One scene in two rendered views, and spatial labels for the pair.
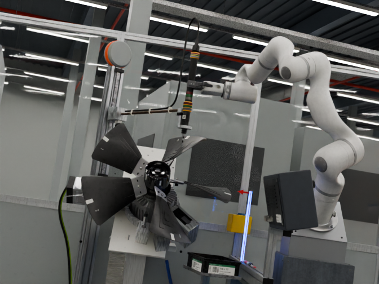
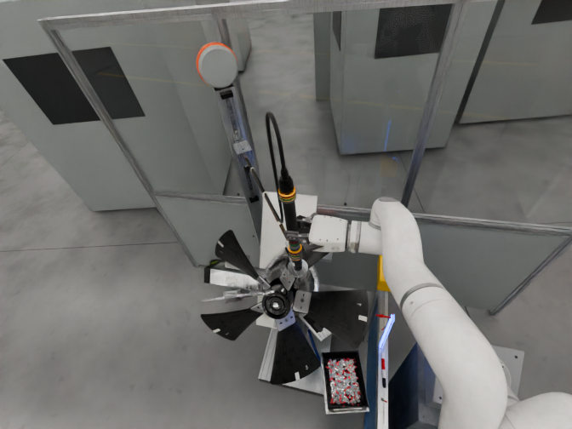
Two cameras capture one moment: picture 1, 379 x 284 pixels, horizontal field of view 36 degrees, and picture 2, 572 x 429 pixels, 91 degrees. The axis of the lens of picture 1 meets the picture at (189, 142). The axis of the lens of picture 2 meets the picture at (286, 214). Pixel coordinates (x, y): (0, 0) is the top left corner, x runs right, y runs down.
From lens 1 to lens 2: 2.53 m
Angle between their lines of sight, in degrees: 57
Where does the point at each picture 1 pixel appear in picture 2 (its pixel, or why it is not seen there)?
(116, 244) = (262, 320)
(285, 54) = not seen: outside the picture
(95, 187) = (216, 322)
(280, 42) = (458, 391)
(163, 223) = (285, 368)
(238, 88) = (373, 248)
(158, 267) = not seen: hidden behind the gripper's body
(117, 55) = (214, 74)
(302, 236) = not seen: hidden behind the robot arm
